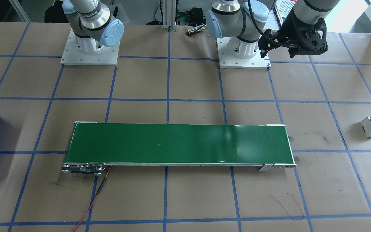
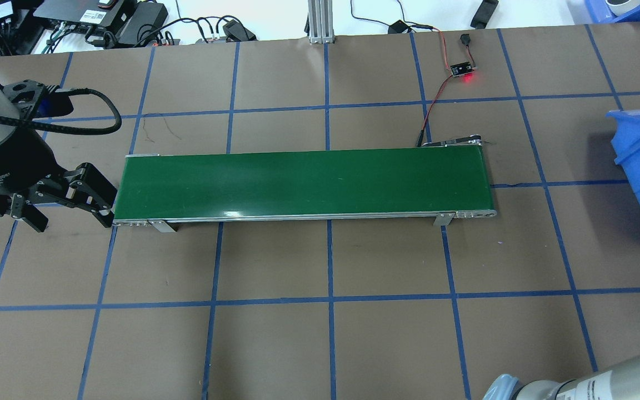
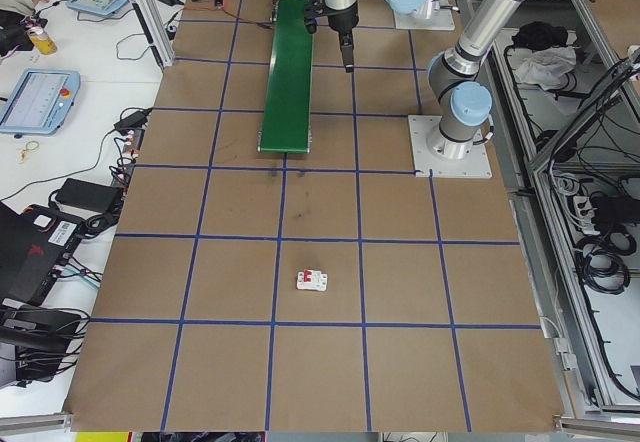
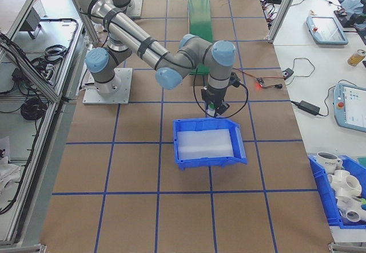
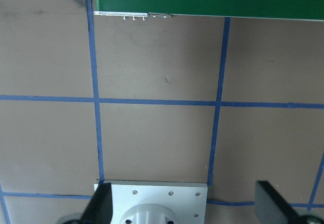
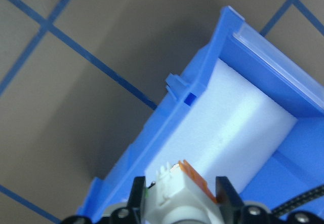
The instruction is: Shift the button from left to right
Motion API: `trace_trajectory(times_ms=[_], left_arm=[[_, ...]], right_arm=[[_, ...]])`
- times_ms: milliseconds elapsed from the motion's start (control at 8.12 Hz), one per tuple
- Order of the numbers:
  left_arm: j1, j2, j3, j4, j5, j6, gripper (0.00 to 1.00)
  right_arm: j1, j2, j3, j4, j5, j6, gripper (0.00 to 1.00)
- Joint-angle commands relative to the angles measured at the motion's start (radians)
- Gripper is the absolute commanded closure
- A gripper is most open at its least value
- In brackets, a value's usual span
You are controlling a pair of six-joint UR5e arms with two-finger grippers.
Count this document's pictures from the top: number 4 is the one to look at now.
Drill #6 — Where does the blue open-front plastic bin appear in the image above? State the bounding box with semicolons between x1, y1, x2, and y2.
172;116;248;171

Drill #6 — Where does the green belt conveyor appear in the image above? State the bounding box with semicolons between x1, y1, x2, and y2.
187;0;214;77

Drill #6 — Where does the black power adapter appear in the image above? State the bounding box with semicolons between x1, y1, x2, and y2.
298;100;321;116

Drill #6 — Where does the white mug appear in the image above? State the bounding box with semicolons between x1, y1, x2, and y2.
316;151;343;171

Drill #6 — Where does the blue grey teach pendant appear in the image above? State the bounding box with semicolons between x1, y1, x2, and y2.
305;15;349;46
331;81;366;129

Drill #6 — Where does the large blue storage bin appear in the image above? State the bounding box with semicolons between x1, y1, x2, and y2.
308;155;366;230

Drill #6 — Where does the yellow drink can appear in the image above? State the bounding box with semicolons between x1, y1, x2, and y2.
347;49;366;67

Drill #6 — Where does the white pvc pipe fitting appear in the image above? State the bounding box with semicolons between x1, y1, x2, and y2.
327;169;364;205
336;197;366;224

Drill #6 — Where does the black electronics box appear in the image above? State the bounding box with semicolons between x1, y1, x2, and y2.
340;12;365;31

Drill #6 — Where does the aluminium corner bar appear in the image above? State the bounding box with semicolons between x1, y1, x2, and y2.
328;241;366;253
0;243;47;253

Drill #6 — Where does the grey metal box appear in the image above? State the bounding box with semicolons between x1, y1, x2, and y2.
18;6;44;39

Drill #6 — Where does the white cloth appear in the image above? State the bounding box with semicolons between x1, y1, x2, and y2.
0;136;22;198

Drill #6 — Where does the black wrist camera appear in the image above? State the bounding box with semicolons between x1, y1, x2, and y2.
228;72;242;89

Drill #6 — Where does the red black motor cable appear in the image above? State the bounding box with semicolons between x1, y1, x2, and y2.
233;68;258;80

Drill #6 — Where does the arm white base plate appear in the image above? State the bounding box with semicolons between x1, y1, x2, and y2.
82;68;134;105
125;0;144;18

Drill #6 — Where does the cable hub with plugs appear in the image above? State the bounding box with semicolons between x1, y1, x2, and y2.
263;2;277;22

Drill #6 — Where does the aluminium profile post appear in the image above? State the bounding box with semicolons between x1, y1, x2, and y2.
266;0;303;45

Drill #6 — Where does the thin black cable coil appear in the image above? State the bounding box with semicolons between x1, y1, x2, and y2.
43;44;71;64

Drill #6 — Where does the black cable bundle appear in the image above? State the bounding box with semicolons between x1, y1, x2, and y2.
19;97;49;122

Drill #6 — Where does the v-shaped metal bar frame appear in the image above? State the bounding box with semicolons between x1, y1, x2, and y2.
0;0;88;247

